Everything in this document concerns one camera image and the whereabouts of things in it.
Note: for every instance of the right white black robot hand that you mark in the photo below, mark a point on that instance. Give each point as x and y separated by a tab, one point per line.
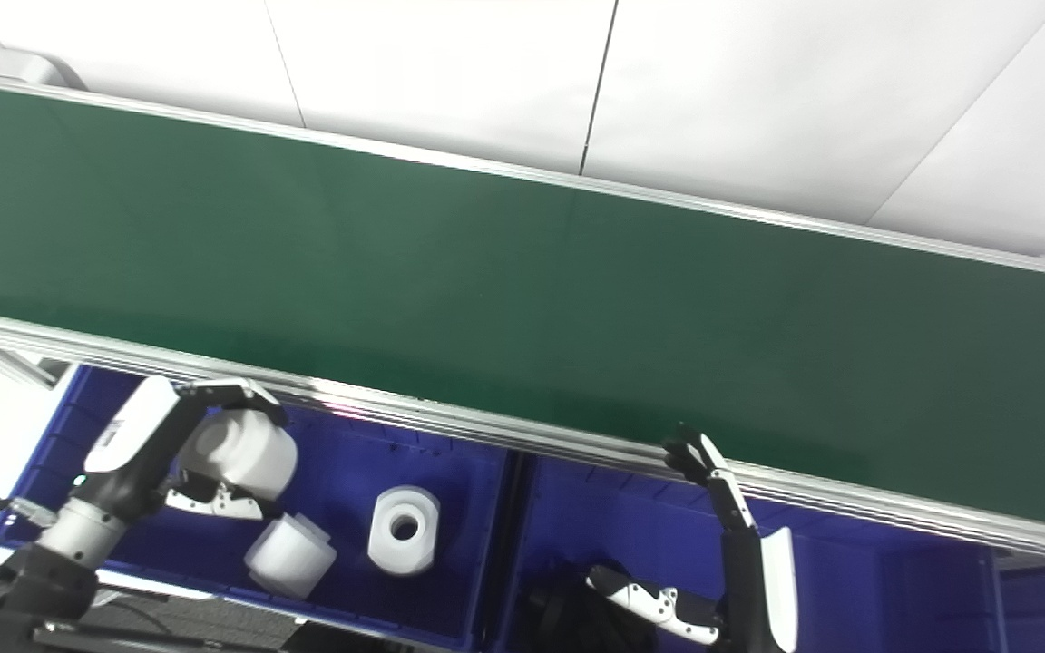
745	589

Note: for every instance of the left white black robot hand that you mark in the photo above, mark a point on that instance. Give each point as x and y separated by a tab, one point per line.
137	444

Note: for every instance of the white hexagonal plastic part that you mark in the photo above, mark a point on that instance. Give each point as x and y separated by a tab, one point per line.
250	453

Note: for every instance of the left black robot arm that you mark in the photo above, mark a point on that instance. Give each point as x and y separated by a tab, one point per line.
42	571

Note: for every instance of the aluminium conveyor leg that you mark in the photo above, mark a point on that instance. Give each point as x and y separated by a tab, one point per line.
5	363

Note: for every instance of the black plastic part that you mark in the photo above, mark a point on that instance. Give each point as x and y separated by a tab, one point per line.
568	617

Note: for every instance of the white cylindrical plastic part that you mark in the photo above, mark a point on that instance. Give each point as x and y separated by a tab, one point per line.
291	558

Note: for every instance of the green conveyor belt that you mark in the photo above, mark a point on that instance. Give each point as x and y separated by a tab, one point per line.
395	408
522	308

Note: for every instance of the white hexagonal part with hole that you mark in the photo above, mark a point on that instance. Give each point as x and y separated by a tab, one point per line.
405	508

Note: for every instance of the grey conveyor motor housing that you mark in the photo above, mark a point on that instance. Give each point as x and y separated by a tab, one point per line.
5	65

